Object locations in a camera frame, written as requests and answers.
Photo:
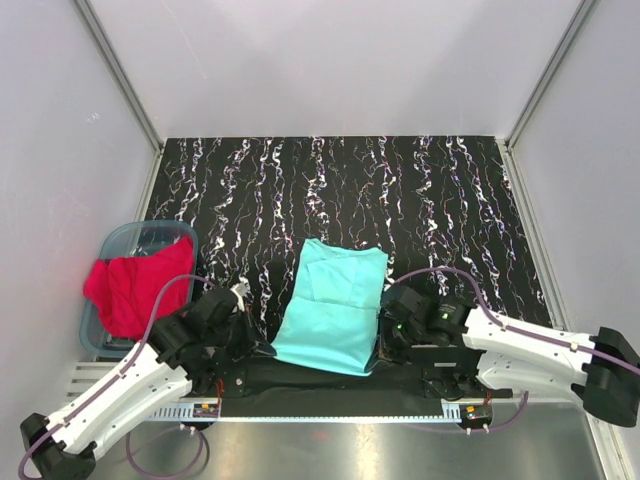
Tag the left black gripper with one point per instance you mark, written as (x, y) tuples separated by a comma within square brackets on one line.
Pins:
[(253, 343)]

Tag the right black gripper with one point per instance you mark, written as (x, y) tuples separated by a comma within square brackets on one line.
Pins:
[(387, 351)]

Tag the teal t shirt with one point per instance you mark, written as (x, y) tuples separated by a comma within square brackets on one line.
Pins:
[(331, 322)]

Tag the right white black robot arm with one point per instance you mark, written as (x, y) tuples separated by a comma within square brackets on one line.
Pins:
[(598, 372)]

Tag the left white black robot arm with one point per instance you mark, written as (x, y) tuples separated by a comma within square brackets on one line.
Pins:
[(184, 354)]

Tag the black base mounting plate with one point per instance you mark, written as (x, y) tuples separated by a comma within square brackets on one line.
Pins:
[(412, 385)]

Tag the red t shirt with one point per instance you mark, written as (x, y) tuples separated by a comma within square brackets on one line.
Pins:
[(124, 289)]

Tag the translucent blue plastic basket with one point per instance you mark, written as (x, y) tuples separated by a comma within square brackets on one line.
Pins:
[(136, 239)]

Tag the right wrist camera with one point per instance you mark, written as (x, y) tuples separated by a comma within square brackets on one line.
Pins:
[(412, 311)]

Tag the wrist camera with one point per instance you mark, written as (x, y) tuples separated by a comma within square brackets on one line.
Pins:
[(412, 311), (217, 310)]

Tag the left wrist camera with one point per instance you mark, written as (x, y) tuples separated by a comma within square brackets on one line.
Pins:
[(217, 310)]

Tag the white slotted cable duct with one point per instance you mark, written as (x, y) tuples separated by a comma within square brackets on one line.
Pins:
[(189, 413)]

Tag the aluminium frame rail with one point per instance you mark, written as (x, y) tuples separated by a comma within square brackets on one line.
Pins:
[(86, 374)]

